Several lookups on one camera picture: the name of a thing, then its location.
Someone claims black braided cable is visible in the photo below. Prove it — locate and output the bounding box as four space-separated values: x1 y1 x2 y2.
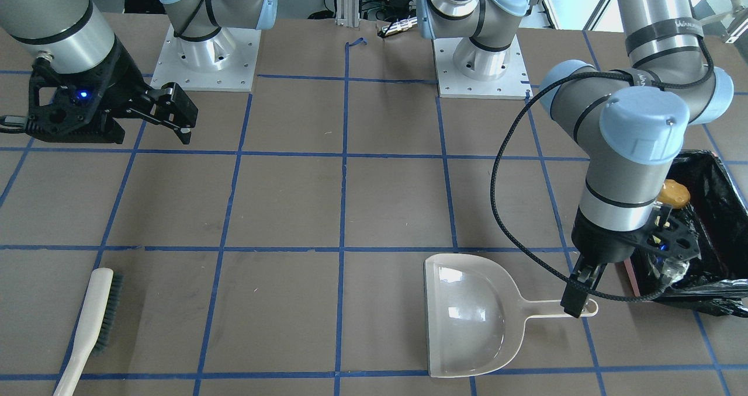
490 34 716 303

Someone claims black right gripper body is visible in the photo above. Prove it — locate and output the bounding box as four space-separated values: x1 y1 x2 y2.
26 39 153 145

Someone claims beige hand brush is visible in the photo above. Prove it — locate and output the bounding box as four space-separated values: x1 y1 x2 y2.
53 268 123 395

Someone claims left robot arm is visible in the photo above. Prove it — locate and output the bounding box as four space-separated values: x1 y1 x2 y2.
489 0 734 317

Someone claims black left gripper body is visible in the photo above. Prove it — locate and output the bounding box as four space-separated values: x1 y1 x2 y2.
570 204 700 285

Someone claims beige plastic dustpan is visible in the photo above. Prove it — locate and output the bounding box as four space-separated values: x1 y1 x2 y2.
423 253 568 379

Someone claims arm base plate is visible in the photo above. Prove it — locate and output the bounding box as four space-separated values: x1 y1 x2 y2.
432 37 531 100
150 27 262 92

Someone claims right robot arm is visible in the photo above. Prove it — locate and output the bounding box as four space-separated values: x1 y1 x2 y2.
2 0 278 145

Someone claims brown toy potato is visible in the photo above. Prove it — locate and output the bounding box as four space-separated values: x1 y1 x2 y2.
657 179 691 210

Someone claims pink bin with black bag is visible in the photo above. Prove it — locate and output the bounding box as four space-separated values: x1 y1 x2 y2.
657 150 747 317

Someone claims aluminium profile post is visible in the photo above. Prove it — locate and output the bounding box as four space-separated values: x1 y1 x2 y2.
334 0 361 28

